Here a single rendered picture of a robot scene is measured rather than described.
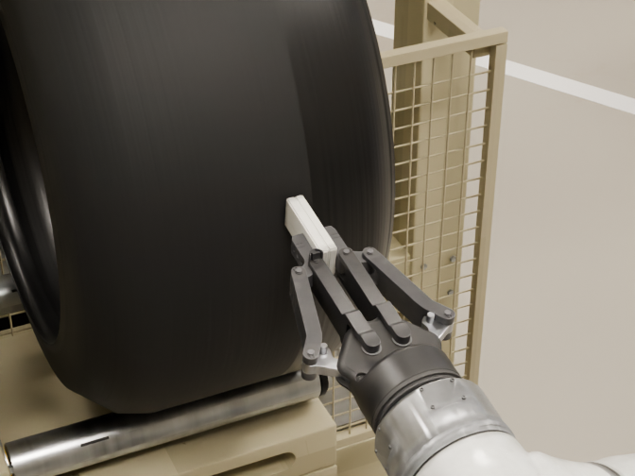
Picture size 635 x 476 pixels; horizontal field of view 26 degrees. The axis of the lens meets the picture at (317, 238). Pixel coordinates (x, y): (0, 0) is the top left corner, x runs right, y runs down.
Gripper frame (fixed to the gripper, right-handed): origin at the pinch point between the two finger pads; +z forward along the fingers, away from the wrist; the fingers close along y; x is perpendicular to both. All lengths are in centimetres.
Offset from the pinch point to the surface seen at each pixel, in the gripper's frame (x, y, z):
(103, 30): -13.8, 12.5, 14.0
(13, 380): 48, 19, 36
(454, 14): 35, -57, 70
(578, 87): 151, -171, 178
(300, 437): 37.6, -4.9, 8.3
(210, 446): 37.7, 4.2, 10.8
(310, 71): -9.5, -3.4, 9.0
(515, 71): 153, -160, 193
